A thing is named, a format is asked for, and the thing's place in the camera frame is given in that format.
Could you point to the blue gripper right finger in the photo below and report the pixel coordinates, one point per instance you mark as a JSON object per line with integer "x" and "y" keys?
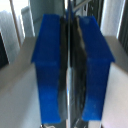
{"x": 96, "y": 66}

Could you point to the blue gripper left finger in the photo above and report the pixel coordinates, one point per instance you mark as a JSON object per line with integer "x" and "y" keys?
{"x": 50, "y": 66}

